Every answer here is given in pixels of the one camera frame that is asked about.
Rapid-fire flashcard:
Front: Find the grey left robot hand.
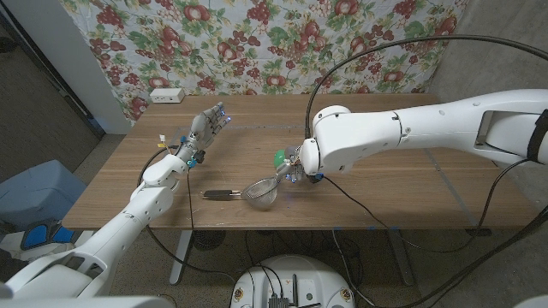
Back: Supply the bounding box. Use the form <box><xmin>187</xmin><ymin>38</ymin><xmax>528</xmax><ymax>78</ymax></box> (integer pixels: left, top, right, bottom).
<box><xmin>177</xmin><ymin>101</ymin><xmax>232</xmax><ymax>162</ymax></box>

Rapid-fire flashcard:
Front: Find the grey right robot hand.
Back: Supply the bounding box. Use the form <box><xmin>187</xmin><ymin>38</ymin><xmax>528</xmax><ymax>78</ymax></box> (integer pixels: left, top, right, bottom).
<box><xmin>276</xmin><ymin>145</ymin><xmax>318</xmax><ymax>184</ymax></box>

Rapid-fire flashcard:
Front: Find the metal mesh sieve black handle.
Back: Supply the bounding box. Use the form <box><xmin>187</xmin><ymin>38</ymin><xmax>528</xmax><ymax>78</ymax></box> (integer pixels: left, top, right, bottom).
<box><xmin>201</xmin><ymin>175</ymin><xmax>283</xmax><ymax>210</ymax></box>

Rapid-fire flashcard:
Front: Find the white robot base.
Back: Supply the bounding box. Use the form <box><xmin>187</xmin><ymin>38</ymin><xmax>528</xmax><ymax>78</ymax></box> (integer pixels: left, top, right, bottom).
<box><xmin>229</xmin><ymin>255</ymin><xmax>356</xmax><ymax>308</ymax></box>

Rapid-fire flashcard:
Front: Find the white power strip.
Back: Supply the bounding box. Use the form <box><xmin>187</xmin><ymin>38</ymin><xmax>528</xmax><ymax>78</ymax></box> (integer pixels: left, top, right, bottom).
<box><xmin>149</xmin><ymin>87</ymin><xmax>186</xmax><ymax>104</ymax></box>

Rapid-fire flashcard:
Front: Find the floral fruit print backdrop cloth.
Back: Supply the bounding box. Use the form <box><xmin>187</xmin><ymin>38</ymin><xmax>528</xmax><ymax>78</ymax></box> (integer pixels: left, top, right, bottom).
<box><xmin>59</xmin><ymin>0</ymin><xmax>470</xmax><ymax>123</ymax></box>

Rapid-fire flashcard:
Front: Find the black round fan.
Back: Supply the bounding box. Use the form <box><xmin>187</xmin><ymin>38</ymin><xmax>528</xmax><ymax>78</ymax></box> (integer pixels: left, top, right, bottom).
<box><xmin>191</xmin><ymin>229</ymin><xmax>227</xmax><ymax>252</ymax></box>

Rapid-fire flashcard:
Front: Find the white table leg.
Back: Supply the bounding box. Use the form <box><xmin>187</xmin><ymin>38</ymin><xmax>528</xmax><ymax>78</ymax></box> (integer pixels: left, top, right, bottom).
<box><xmin>170</xmin><ymin>229</ymin><xmax>194</xmax><ymax>287</ymax></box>

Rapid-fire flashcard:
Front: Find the dark table leg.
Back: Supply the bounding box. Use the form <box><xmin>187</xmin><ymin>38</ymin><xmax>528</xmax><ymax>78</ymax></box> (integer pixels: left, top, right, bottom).
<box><xmin>387</xmin><ymin>228</ymin><xmax>416</xmax><ymax>287</ymax></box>

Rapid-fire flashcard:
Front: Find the blue grey bin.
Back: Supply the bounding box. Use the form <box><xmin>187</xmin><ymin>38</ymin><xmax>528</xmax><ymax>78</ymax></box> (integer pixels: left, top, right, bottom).
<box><xmin>0</xmin><ymin>159</ymin><xmax>88</xmax><ymax>234</ymax></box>

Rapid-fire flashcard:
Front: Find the blue padded black device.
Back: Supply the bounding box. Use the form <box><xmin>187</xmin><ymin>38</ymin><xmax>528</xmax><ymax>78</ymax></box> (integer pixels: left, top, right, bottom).
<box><xmin>20</xmin><ymin>218</ymin><xmax>77</xmax><ymax>252</ymax></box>

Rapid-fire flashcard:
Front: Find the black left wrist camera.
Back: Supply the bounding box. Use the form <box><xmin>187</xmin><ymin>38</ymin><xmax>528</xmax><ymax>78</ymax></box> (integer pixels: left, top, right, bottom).
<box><xmin>187</xmin><ymin>149</ymin><xmax>206</xmax><ymax>169</ymax></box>

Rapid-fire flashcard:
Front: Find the thin black left wrist cable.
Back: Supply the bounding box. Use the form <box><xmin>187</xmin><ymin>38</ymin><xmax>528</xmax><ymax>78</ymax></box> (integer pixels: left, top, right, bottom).
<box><xmin>185</xmin><ymin>167</ymin><xmax>196</xmax><ymax>231</ymax></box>

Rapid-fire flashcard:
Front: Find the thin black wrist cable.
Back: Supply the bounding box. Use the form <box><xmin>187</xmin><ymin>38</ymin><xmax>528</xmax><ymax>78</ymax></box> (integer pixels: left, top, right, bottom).
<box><xmin>185</xmin><ymin>167</ymin><xmax>196</xmax><ymax>231</ymax></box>
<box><xmin>320</xmin><ymin>157</ymin><xmax>534</xmax><ymax>254</ymax></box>

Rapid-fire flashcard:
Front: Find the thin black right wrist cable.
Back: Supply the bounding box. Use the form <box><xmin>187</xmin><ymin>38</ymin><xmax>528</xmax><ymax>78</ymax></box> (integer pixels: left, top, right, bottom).
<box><xmin>320</xmin><ymin>157</ymin><xmax>534</xmax><ymax>254</ymax></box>

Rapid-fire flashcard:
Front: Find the black door frame rail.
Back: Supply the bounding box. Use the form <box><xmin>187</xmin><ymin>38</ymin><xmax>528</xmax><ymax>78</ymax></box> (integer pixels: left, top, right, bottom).
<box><xmin>0</xmin><ymin>7</ymin><xmax>106</xmax><ymax>139</ymax></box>

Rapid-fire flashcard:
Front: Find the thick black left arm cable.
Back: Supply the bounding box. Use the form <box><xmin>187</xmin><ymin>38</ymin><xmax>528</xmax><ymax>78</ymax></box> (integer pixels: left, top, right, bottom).
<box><xmin>136</xmin><ymin>143</ymin><xmax>236</xmax><ymax>286</ymax></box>

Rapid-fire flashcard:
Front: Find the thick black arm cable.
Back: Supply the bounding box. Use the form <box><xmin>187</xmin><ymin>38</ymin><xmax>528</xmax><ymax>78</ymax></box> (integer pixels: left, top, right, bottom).
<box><xmin>136</xmin><ymin>143</ymin><xmax>236</xmax><ymax>286</ymax></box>
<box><xmin>303</xmin><ymin>34</ymin><xmax>548</xmax><ymax>308</ymax></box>

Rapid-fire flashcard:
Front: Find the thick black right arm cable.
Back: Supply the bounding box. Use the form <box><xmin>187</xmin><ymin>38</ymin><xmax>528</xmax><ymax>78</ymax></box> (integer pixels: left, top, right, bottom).
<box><xmin>303</xmin><ymin>34</ymin><xmax>548</xmax><ymax>308</ymax></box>

